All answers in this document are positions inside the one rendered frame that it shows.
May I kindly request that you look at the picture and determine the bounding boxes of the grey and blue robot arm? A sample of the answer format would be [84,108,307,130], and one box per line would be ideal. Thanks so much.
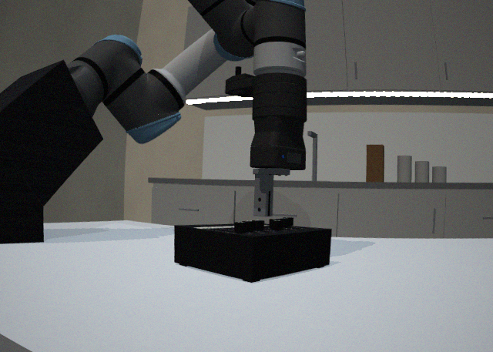
[67,0,306,144]

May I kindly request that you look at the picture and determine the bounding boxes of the black lighting desk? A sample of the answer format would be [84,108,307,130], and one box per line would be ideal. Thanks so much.
[174,217,332,283]

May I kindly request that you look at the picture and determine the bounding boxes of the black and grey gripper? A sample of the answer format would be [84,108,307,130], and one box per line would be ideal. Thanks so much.
[225,42,307,216]

